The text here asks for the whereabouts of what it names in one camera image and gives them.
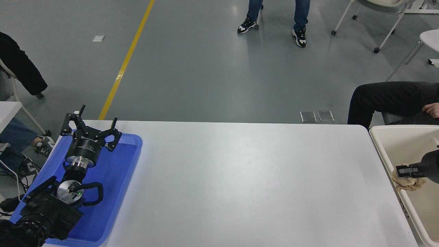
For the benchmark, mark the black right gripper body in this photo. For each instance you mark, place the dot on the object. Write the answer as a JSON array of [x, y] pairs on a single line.
[[431, 167]]

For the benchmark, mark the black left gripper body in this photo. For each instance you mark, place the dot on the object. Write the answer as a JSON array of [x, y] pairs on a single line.
[[85, 145]]

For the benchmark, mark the tan paper ball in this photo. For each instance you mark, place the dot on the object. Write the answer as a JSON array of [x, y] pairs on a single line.
[[408, 185]]

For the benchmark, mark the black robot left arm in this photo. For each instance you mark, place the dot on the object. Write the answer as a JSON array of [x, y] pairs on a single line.
[[44, 212]]

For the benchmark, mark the person's hand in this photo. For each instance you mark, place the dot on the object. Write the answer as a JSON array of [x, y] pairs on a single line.
[[432, 109]]

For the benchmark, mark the large pale bin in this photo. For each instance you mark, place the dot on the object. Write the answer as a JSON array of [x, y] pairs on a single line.
[[411, 144]]

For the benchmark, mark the blue plastic tray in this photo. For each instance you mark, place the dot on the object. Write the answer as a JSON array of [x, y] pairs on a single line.
[[116, 171]]

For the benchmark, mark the grey chair seat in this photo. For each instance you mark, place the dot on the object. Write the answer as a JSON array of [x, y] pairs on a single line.
[[392, 118]]

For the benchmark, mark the small white table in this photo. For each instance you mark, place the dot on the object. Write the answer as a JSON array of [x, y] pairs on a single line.
[[8, 115]]

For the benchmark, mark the person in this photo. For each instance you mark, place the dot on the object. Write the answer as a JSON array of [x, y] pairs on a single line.
[[17, 61], [387, 97], [301, 13]]

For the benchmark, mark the white paper sheet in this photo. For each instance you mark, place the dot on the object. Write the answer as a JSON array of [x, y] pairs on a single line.
[[98, 38]]

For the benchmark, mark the small black object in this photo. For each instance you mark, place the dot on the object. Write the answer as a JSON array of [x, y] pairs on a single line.
[[10, 203]]

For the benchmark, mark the metal floor plate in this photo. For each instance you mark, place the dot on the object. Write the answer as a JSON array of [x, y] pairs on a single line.
[[308, 116], [325, 116]]

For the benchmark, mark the round white table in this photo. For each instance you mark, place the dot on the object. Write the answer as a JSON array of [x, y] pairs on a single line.
[[432, 39]]

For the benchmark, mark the white furniture base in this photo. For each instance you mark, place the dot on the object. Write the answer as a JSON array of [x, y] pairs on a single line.
[[422, 11]]

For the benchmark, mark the beige seat wheeled chair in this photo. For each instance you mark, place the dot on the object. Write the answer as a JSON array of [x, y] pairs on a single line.
[[384, 1]]

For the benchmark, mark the white frame chair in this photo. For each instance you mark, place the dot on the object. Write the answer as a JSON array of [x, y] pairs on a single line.
[[34, 120]]

